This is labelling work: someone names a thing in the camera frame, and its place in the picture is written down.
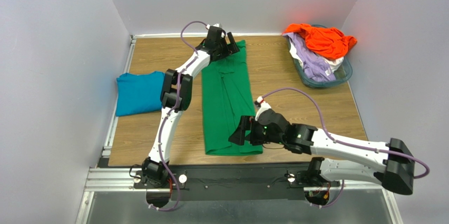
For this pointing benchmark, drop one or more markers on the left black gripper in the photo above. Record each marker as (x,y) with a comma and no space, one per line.
(226,46)

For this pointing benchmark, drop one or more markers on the folded blue t-shirt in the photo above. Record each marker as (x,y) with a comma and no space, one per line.
(139,93)

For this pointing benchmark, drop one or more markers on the orange t-shirt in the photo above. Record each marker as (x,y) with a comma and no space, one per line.
(330,43)

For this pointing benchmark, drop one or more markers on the lavender t-shirt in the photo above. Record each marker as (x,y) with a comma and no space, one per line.
(317,77)

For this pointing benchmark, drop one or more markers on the green t-shirt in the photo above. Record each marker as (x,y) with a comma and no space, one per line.
(226,96)

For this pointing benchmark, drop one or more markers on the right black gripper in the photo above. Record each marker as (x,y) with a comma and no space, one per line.
(246,130)

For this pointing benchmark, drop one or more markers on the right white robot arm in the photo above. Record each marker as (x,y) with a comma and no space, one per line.
(335,157)

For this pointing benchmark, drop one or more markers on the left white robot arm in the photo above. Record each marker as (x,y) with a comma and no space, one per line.
(176,97)

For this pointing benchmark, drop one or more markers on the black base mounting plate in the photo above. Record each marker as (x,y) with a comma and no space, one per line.
(250,181)

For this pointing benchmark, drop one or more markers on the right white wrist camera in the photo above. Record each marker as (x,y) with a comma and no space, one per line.
(261,106)

